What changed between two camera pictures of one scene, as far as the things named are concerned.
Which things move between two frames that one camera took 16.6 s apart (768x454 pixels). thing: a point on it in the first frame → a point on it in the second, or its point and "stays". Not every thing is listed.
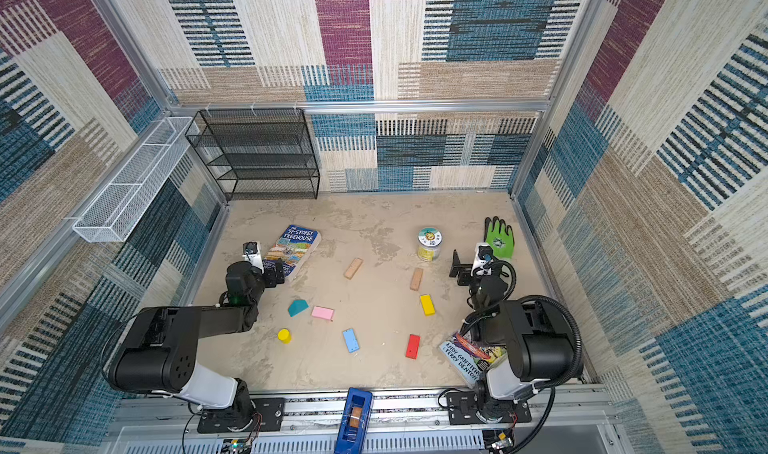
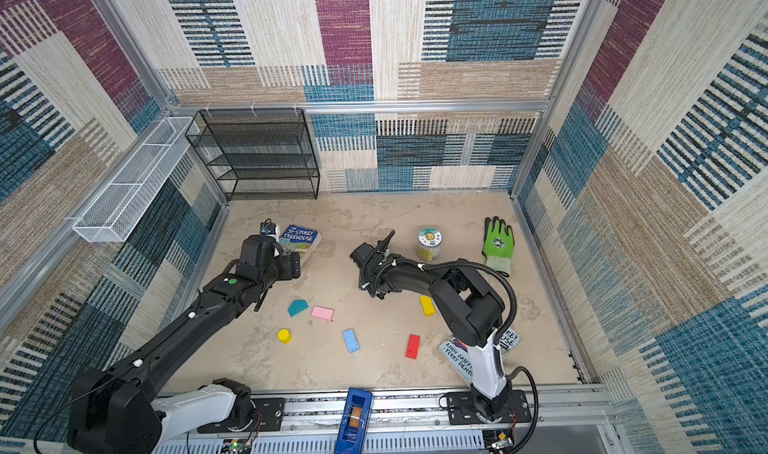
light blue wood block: (351, 340) stays
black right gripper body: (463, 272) → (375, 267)
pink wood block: (323, 313) stays
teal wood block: (297, 307) stays
